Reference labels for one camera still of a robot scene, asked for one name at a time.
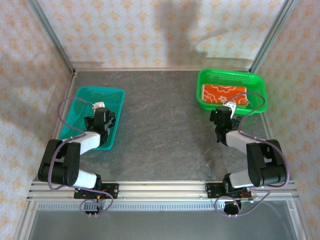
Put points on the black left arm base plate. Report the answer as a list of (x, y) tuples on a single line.
[(111, 191)]

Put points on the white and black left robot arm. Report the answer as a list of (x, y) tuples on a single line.
[(88, 142)]

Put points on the orange towel with flower print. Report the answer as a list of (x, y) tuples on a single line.
[(217, 93)]

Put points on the aluminium cross rail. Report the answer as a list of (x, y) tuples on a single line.
[(150, 69)]

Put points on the aluminium frame post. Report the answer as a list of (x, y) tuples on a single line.
[(51, 32), (273, 32)]

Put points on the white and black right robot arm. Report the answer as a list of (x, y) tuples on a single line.
[(237, 140)]

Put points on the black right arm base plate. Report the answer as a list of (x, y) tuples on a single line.
[(212, 191)]

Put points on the teal plastic basket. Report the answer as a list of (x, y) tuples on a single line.
[(112, 97)]

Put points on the green plastic basket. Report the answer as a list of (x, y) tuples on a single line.
[(225, 77)]

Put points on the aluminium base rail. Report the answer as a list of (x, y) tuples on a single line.
[(162, 190)]

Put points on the grey sheet metal panel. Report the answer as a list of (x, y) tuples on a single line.
[(162, 225)]

